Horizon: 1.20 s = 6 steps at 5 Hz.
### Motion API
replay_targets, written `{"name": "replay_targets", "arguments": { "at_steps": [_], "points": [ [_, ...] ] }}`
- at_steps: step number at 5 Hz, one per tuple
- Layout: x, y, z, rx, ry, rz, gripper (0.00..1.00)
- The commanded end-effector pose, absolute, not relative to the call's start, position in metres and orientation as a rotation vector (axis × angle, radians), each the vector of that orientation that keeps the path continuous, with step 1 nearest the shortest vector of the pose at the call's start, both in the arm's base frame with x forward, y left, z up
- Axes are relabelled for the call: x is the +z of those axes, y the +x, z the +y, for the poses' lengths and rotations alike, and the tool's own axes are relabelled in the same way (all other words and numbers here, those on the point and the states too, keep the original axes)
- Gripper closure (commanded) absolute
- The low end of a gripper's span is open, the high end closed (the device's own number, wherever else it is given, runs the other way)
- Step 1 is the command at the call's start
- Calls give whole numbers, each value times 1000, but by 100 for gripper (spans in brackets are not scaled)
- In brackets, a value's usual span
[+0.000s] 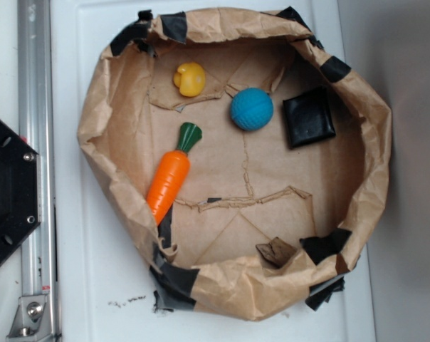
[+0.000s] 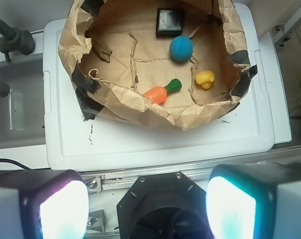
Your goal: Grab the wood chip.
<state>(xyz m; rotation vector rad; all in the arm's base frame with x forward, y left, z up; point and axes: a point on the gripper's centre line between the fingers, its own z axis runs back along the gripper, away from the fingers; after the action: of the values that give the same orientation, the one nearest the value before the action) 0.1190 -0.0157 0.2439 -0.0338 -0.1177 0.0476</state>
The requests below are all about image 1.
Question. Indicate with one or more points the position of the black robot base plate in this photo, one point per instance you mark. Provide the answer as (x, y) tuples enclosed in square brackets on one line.
[(19, 212)]

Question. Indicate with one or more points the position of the yellow toy duck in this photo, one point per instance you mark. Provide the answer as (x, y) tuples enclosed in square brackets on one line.
[(189, 79)]

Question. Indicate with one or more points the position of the aluminium extrusion rail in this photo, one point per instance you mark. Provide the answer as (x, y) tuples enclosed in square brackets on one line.
[(38, 251)]

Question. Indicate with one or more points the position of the orange plastic toy carrot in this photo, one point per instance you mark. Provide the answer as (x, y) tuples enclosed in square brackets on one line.
[(171, 172)]

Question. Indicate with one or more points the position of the brown paper bag tray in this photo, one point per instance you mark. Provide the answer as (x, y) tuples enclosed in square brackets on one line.
[(244, 187)]

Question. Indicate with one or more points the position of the black square pad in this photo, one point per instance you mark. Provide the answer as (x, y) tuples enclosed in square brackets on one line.
[(308, 118)]

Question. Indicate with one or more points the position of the metal corner bracket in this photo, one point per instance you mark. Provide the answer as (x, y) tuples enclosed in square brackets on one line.
[(32, 320)]

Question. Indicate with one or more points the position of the blue dimpled ball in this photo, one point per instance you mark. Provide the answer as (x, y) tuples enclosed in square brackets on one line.
[(251, 109)]

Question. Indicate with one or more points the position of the dark brown wood chip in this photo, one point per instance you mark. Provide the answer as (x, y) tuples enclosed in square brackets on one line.
[(276, 252)]

